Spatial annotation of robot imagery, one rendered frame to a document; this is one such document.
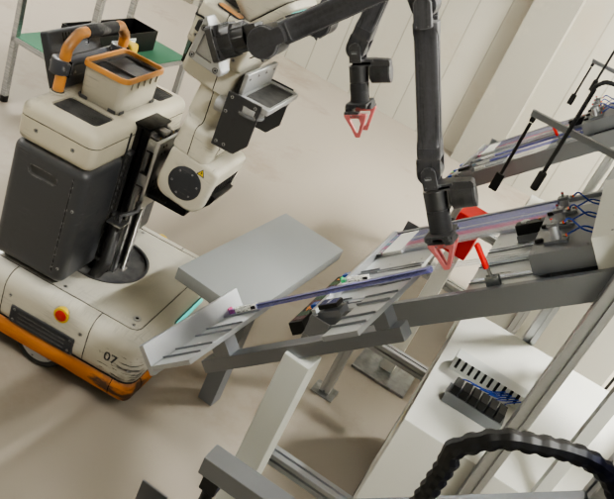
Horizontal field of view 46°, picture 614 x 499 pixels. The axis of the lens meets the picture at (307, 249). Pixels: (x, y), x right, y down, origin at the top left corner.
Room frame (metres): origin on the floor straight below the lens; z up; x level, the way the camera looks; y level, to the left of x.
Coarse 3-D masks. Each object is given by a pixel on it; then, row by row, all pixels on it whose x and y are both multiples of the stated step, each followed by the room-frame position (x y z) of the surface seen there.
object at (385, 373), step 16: (464, 208) 2.49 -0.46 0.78; (464, 256) 2.42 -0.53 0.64; (432, 272) 2.47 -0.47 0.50; (448, 272) 2.46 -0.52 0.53; (432, 288) 2.47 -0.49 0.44; (368, 352) 2.53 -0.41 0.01; (368, 368) 2.43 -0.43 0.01; (384, 368) 2.47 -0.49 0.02; (400, 368) 2.52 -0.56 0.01; (384, 384) 2.37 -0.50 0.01; (400, 384) 2.42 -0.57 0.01
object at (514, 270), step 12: (576, 204) 2.02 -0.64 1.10; (504, 240) 1.82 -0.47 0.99; (516, 240) 1.80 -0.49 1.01; (492, 252) 1.73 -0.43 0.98; (504, 252) 1.70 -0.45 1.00; (516, 252) 1.68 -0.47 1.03; (480, 264) 1.64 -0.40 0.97; (492, 264) 1.62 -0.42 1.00; (504, 264) 1.61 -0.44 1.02; (516, 264) 1.59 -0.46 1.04; (528, 264) 1.57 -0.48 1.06; (480, 276) 1.56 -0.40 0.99; (504, 276) 1.52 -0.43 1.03; (516, 276) 1.50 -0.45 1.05; (528, 276) 1.48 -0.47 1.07; (540, 276) 1.47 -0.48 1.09; (468, 288) 1.49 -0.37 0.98
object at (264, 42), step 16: (336, 0) 1.70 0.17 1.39; (352, 0) 1.69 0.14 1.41; (368, 0) 1.69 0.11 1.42; (384, 0) 1.69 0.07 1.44; (432, 0) 1.66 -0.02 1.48; (304, 16) 1.71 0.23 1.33; (320, 16) 1.70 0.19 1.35; (336, 16) 1.70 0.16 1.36; (256, 32) 1.69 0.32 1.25; (272, 32) 1.69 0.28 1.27; (288, 32) 1.70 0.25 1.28; (304, 32) 1.70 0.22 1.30; (256, 48) 1.69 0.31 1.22; (272, 48) 1.69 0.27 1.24
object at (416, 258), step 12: (408, 252) 1.92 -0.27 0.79; (420, 252) 1.89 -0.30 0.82; (372, 264) 1.89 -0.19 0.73; (384, 264) 1.86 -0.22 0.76; (396, 264) 1.83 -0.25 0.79; (408, 264) 1.79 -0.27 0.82; (420, 264) 1.76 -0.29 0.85; (360, 288) 1.68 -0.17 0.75; (372, 288) 1.65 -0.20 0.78; (348, 300) 1.59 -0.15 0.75; (360, 300) 1.58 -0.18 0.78; (396, 300) 1.54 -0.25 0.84
